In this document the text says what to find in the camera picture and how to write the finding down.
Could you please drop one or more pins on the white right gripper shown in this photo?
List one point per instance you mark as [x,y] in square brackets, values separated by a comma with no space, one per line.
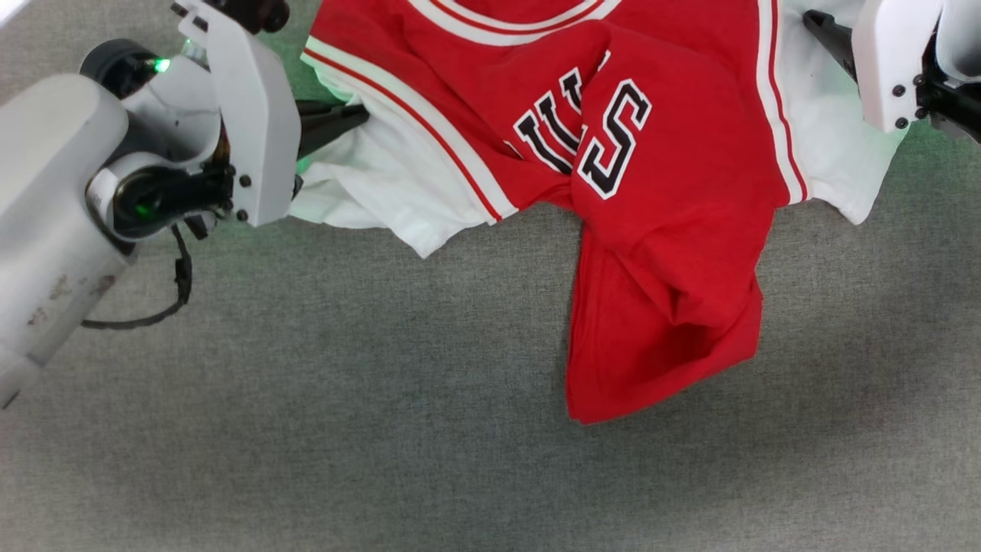
[893,61]

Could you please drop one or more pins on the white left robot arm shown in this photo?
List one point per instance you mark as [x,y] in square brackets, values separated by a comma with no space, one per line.
[54,222]

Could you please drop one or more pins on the red and white jersey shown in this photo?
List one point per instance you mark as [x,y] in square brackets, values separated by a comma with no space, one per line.
[659,230]

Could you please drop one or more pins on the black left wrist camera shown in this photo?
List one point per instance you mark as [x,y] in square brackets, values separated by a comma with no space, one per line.
[253,11]

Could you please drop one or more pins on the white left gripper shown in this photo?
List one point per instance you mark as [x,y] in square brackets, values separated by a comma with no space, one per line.
[257,130]

